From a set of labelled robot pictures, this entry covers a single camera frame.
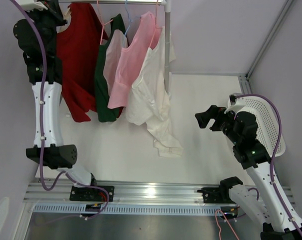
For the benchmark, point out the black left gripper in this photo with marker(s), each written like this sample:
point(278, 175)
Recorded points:
point(54, 11)

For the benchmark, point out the pink t shirt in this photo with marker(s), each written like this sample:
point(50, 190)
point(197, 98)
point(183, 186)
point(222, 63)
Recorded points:
point(132, 58)

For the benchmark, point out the aluminium frame post right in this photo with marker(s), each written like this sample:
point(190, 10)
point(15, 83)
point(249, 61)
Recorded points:
point(272, 33)

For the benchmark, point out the pink hanger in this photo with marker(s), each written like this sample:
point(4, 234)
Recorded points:
point(156, 25)
point(103, 24)

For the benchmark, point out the white perforated basket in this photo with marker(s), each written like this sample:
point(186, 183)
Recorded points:
point(268, 127)

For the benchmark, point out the pink hanger left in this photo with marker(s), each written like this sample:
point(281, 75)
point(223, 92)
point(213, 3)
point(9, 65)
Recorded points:
point(103, 24)

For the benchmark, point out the aluminium mounting rail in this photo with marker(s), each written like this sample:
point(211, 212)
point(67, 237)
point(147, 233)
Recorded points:
point(129, 198)

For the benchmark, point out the pink hanger right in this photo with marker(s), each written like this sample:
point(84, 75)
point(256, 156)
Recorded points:
point(156, 25)

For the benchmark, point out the red t shirt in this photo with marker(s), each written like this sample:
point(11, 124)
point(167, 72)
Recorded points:
point(78, 48)

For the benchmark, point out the metal clothes rack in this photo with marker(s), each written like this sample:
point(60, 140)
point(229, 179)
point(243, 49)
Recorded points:
point(166, 56)

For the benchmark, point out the beige wooden hanger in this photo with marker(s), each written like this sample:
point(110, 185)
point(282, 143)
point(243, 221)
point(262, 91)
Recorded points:
point(66, 16)

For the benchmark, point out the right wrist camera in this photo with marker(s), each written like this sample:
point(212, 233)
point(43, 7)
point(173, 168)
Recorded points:
point(236, 103)

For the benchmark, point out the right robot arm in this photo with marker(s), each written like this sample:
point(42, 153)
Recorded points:
point(275, 215)

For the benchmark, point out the green and white t shirt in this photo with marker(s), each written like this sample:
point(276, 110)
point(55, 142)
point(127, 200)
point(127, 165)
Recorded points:
point(109, 53)

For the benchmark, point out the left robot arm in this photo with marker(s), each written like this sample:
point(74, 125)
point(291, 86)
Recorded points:
point(36, 35)

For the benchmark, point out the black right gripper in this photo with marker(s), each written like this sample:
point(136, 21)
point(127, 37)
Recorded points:
point(217, 113)

